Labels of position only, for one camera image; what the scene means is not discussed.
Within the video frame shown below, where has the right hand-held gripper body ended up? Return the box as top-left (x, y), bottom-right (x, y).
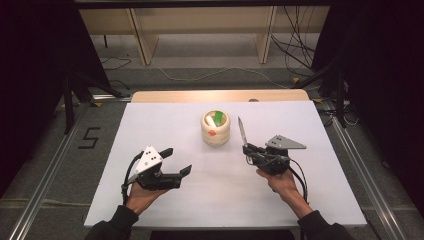
top-left (254, 134), bottom-right (308, 177)

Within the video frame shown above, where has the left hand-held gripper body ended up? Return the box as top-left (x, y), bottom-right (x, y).
top-left (127, 145), bottom-right (184, 192)

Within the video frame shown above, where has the cream ribbed pen holder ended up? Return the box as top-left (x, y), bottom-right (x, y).
top-left (200, 109), bottom-right (232, 147)

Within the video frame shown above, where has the green pen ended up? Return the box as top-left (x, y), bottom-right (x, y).
top-left (213, 110), bottom-right (225, 128)

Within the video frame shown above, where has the person's left hand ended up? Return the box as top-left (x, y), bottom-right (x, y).
top-left (125, 182), bottom-right (169, 216)

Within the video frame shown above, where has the person's right hand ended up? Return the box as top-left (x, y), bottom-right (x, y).
top-left (255, 168), bottom-right (314, 220)

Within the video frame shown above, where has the white table mat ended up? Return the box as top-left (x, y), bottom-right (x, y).
top-left (83, 100), bottom-right (368, 231)

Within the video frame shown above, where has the light wooden table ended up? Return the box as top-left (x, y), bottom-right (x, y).
top-left (130, 88), bottom-right (311, 104)

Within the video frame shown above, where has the black metal stand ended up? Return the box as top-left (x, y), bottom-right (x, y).
top-left (294, 59), bottom-right (348, 129)

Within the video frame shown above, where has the black tripod stand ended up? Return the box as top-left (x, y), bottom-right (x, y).
top-left (62, 66), bottom-right (127, 135)

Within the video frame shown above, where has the black curtain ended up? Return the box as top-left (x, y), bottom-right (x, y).
top-left (312, 0), bottom-right (424, 216)
top-left (0, 0), bottom-right (112, 198)

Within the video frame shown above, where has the left hand-held gripper black cable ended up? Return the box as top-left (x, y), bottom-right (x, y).
top-left (120, 151), bottom-right (144, 206)

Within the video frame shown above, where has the hand-held gripper black cable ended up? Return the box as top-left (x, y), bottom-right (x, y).
top-left (287, 158), bottom-right (309, 204)
top-left (120, 151), bottom-right (144, 206)

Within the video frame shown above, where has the right hand-held gripper black cable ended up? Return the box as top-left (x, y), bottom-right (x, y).
top-left (287, 158), bottom-right (309, 204)

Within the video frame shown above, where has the short aluminium floor rail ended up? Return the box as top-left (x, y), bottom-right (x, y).
top-left (90, 94), bottom-right (133, 103)

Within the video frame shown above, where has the black floor cable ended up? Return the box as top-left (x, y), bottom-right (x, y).
top-left (100, 56), bottom-right (133, 71)
top-left (109, 79), bottom-right (132, 92)

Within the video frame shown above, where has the white floor cable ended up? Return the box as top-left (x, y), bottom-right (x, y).
top-left (155, 65), bottom-right (291, 90)

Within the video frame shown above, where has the bundle of black cables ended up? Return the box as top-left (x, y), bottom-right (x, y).
top-left (270, 5), bottom-right (317, 73)

